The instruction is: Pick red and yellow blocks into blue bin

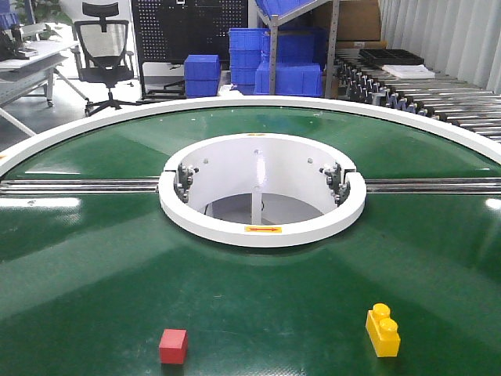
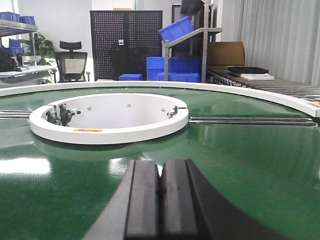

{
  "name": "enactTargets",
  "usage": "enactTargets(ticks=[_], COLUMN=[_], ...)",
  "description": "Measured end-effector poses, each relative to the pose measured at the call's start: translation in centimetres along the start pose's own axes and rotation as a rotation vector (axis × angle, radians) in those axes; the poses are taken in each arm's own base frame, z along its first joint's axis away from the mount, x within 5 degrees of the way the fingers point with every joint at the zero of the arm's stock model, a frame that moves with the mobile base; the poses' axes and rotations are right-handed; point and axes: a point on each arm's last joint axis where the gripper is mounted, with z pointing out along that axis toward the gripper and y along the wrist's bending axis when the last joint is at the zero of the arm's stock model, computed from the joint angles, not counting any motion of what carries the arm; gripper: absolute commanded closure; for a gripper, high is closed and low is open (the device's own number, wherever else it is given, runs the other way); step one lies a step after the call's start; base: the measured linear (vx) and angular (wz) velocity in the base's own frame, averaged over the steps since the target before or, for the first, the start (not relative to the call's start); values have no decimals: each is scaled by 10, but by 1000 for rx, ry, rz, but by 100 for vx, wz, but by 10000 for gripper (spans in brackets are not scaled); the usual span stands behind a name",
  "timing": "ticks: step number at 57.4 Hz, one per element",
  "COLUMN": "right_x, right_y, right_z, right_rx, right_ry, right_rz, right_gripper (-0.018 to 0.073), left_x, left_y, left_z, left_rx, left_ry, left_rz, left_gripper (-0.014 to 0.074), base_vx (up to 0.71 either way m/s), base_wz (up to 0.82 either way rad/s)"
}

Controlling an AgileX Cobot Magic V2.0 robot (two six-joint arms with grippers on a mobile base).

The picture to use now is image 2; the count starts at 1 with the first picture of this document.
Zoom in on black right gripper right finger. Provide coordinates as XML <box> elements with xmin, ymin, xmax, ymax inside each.
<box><xmin>160</xmin><ymin>159</ymin><xmax>285</xmax><ymax>240</ymax></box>

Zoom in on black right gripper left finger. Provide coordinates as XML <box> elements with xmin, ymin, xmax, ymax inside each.
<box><xmin>84</xmin><ymin>160</ymin><xmax>159</xmax><ymax>240</ymax></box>

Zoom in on tilted blue bin on shelf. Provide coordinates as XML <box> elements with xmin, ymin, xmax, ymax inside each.
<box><xmin>158</xmin><ymin>16</ymin><xmax>194</xmax><ymax>42</ymax></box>

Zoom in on small blue crate on floor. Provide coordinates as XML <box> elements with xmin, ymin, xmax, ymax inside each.
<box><xmin>119</xmin><ymin>73</ymin><xmax>143</xmax><ymax>81</ymax></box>

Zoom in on stacked blue crates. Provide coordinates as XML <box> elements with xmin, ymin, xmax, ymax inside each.
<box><xmin>146</xmin><ymin>57</ymin><xmax>202</xmax><ymax>83</ymax></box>

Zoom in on black tray on rollers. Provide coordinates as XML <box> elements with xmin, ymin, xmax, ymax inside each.
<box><xmin>227</xmin><ymin>66</ymin><xmax>269</xmax><ymax>75</ymax></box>

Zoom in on white foam sheet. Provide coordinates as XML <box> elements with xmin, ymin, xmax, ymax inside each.
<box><xmin>240</xmin><ymin>73</ymin><xmax>275</xmax><ymax>81</ymax></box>

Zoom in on white outer conveyor rim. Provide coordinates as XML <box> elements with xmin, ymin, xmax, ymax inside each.
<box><xmin>0</xmin><ymin>80</ymin><xmax>320</xmax><ymax>118</ymax></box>

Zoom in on brown cardboard box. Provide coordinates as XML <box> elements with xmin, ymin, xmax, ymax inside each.
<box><xmin>207</xmin><ymin>41</ymin><xmax>245</xmax><ymax>66</ymax></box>

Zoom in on black mesh office chair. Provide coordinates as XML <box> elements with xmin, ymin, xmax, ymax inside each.
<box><xmin>54</xmin><ymin>40</ymin><xmax>90</xmax><ymax>83</ymax></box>

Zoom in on steel roller conveyor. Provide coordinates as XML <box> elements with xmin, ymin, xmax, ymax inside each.
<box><xmin>207</xmin><ymin>69</ymin><xmax>320</xmax><ymax>104</ymax></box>

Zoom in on black perforated pegboard cabinet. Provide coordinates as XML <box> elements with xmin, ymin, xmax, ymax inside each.
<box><xmin>90</xmin><ymin>10</ymin><xmax>163</xmax><ymax>81</ymax></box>

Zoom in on white folding desk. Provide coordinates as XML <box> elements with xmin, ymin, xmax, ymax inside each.
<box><xmin>0</xmin><ymin>55</ymin><xmax>57</xmax><ymax>88</ymax></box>

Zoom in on black backpack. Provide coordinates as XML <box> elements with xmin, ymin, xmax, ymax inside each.
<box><xmin>0</xmin><ymin>49</ymin><xmax>22</xmax><ymax>72</ymax></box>

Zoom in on grey metal shelf rack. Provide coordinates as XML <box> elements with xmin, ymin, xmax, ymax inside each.
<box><xmin>162</xmin><ymin>0</ymin><xmax>223</xmax><ymax>83</ymax></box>

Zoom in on steel rack with blue bins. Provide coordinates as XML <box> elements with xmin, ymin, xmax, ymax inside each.
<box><xmin>0</xmin><ymin>11</ymin><xmax>38</xmax><ymax>56</ymax></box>

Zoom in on white inner conveyor ring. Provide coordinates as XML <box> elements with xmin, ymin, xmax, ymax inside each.
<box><xmin>29</xmin><ymin>93</ymin><xmax>189</xmax><ymax>145</ymax></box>

